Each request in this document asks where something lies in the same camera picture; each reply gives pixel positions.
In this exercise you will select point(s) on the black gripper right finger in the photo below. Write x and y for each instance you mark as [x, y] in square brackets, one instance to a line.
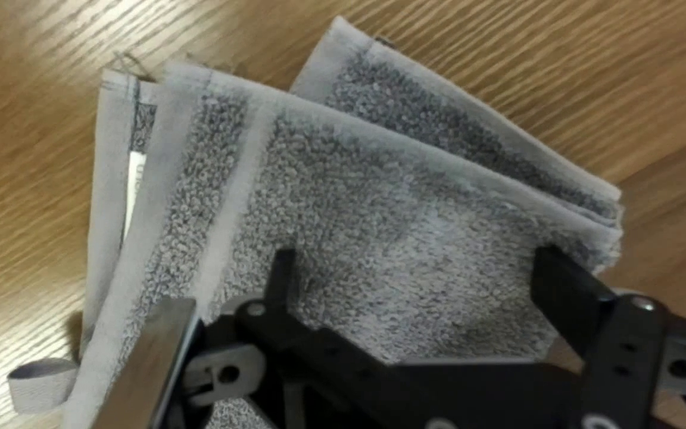
[571, 301]

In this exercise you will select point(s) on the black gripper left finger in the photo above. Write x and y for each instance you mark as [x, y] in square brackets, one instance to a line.
[278, 289]

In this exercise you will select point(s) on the grey towel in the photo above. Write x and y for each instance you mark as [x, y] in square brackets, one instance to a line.
[413, 207]

